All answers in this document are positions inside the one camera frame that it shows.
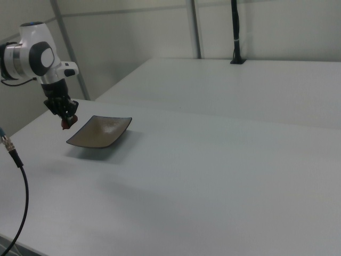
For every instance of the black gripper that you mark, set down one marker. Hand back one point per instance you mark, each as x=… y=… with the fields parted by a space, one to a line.
x=56 y=92

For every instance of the small round reddish-brown food item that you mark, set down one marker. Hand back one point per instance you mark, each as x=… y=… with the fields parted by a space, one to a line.
x=64 y=124

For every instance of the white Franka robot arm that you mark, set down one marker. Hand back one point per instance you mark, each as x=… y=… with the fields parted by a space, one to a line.
x=34 y=58

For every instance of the square brown ceramic plate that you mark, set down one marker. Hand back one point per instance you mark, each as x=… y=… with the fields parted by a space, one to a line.
x=100 y=132

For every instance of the black pole with base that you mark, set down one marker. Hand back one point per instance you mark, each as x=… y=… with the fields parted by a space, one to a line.
x=236 y=32

